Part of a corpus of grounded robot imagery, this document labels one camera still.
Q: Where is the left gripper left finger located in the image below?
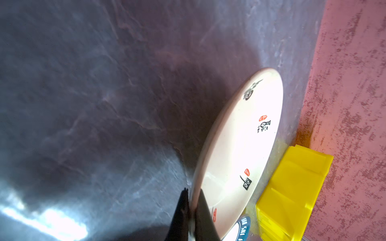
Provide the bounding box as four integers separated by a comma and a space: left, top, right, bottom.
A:
165, 188, 190, 241

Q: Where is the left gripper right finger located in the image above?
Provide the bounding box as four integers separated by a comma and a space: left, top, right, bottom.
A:
194, 190, 221, 241

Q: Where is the green rim HAO WEI plate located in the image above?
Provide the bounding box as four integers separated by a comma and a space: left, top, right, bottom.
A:
222, 215, 251, 241

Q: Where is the yellow plastic bin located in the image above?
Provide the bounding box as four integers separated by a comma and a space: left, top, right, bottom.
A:
256, 145, 334, 241

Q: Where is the cream plate calligraphy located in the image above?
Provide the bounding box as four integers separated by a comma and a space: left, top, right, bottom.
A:
190, 68, 283, 239

